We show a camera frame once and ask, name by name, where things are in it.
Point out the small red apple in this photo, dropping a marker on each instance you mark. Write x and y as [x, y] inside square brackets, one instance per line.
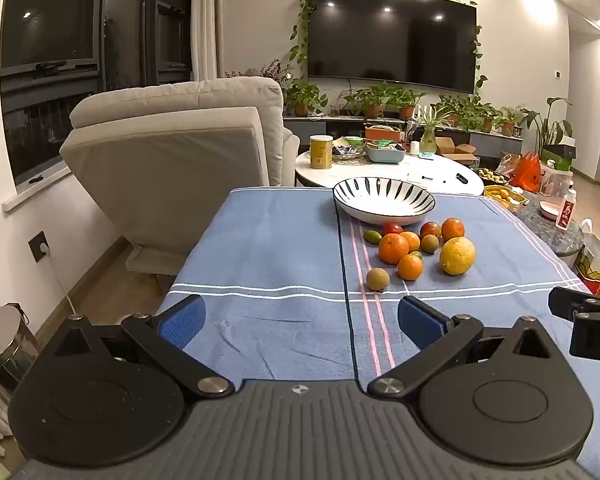
[392, 228]

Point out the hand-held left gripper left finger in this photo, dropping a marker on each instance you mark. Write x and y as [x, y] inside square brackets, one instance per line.
[182, 322]

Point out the pink dish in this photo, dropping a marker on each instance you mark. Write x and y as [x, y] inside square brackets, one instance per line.
[550, 210]

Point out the dark wall socket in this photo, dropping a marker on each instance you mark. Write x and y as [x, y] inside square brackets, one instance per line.
[37, 247]

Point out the grey stone round table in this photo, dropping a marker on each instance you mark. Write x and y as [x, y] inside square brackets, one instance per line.
[540, 232]

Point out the white round coffee table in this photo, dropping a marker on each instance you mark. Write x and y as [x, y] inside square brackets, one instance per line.
[430, 170]

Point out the yellow lemon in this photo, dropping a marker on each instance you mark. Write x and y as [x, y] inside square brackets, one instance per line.
[457, 256]

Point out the trailing green vine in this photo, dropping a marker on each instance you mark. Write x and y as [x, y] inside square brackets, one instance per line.
[298, 52]

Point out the red yellow apple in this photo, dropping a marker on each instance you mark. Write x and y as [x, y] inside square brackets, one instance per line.
[430, 229]

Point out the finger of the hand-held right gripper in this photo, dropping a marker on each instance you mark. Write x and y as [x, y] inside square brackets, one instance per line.
[562, 302]

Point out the red yellow paper bag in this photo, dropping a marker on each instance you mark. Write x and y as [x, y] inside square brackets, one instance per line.
[592, 265]

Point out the open cardboard box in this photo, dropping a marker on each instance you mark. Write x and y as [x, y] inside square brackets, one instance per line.
[447, 146]

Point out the brown kiwi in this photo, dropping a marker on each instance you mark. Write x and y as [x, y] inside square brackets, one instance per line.
[378, 279]

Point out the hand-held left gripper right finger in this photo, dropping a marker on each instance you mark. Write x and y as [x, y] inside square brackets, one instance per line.
[420, 322]

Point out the small orange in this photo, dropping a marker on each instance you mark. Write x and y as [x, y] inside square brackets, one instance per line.
[412, 239]
[410, 267]
[452, 228]

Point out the large orange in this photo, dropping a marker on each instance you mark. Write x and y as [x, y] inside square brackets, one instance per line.
[393, 249]

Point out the glass vase with plant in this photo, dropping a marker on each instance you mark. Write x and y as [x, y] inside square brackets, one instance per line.
[428, 140]

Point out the orange box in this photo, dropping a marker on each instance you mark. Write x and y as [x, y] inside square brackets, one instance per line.
[380, 135]

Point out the greenish brown round fruit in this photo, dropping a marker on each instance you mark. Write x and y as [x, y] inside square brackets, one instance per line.
[429, 244]

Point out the dark glass window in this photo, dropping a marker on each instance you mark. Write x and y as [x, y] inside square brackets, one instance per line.
[50, 10]

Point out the yellow basket of fruit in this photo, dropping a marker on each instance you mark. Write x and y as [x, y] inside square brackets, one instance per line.
[502, 197]

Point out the white bottle with red label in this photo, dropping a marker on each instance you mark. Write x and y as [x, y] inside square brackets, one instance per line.
[566, 212]

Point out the wall television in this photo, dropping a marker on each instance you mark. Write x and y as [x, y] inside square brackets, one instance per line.
[390, 35]

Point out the clear plastic container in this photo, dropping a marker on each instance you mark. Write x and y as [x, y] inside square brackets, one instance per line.
[555, 180]

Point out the potted green plant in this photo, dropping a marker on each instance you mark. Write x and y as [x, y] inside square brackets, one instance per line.
[372, 100]
[507, 121]
[405, 102]
[304, 97]
[487, 116]
[455, 109]

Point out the pile of snack packets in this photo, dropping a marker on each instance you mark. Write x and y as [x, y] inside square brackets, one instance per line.
[347, 150]

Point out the beige recliner sofa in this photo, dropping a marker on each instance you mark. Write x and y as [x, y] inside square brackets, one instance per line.
[180, 160]

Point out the orange plastic bag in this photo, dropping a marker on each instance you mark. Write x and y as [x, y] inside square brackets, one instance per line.
[526, 172]

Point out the black pen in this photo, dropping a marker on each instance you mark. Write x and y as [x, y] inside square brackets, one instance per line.
[432, 178]

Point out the blue striped tablecloth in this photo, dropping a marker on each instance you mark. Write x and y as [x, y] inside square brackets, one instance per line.
[280, 250]

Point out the black bowl of brown fruit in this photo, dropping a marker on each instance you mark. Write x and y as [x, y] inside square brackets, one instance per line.
[492, 176]

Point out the red berry branch decoration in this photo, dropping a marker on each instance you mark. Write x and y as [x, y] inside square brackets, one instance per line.
[275, 70]

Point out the steel trash can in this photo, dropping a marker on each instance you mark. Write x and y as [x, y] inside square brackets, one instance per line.
[2, 340]

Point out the green box with black lid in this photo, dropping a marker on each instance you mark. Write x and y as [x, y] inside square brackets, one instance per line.
[559, 157]

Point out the teal rectangular tray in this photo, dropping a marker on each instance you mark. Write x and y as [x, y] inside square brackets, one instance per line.
[385, 155]

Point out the white curtain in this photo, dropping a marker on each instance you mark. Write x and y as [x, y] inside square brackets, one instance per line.
[207, 20]

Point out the striped ceramic bowl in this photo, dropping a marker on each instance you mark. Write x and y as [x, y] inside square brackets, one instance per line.
[385, 212]

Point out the tall leafy floor plant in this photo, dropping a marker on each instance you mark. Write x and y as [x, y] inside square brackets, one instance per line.
[547, 130]

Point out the yellow can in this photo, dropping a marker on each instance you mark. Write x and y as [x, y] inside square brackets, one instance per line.
[321, 152]

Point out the green bowl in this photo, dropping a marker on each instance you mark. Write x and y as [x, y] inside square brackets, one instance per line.
[354, 140]

